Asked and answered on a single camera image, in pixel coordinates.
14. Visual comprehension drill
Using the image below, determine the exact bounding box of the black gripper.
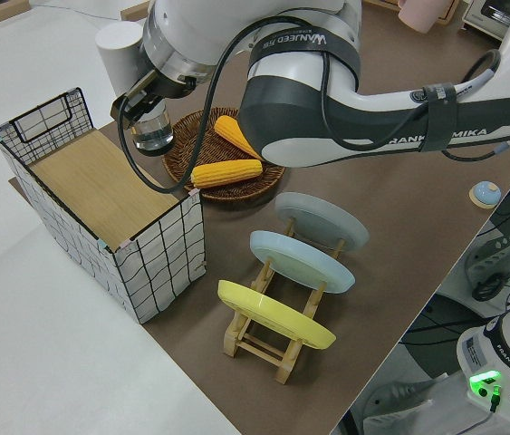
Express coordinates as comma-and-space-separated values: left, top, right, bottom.
110, 71, 168, 124

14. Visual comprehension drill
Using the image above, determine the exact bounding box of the clear drinking glass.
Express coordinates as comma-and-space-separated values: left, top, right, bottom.
130, 102, 177, 158

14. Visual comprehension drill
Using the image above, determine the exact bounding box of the pink cup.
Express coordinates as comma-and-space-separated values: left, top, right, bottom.
397, 0, 447, 34

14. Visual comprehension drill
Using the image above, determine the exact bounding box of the tapered yellow corn cob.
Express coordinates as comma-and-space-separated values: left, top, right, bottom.
214, 115, 263, 160

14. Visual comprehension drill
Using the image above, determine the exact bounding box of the light wooden board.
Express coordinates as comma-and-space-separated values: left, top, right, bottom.
30, 130, 179, 249

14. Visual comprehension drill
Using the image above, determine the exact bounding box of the blunt yellow corn cob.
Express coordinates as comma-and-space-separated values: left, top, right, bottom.
189, 159, 264, 190

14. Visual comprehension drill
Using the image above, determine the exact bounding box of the brown woven basket tray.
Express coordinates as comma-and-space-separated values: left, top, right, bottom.
162, 107, 288, 203

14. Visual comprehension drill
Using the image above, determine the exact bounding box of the grey plate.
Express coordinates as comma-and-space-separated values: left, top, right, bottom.
274, 191, 370, 252

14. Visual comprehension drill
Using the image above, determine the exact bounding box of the light blue plate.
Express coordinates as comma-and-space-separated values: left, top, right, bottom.
248, 229, 357, 295

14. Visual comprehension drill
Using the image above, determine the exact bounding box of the yellow plate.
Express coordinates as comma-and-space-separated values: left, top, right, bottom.
217, 279, 338, 350

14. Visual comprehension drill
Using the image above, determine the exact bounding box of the wooden plate rack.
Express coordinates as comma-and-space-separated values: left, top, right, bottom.
222, 216, 346, 386

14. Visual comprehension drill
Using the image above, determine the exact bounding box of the brown table mat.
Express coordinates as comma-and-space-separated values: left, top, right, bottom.
7, 0, 510, 435

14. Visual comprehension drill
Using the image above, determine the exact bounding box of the blue dome wooden bell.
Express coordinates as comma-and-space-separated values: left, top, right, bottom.
468, 180, 504, 210

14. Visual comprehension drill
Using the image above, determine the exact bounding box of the white toaster oven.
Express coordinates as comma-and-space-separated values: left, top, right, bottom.
461, 0, 510, 43

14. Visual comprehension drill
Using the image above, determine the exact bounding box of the wire basket white liner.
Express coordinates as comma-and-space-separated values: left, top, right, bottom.
0, 87, 207, 325

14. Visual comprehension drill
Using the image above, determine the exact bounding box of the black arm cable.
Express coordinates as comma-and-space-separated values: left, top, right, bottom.
117, 16, 510, 195

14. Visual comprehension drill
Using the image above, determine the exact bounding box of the green plug cable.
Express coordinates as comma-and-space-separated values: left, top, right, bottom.
487, 383, 504, 414

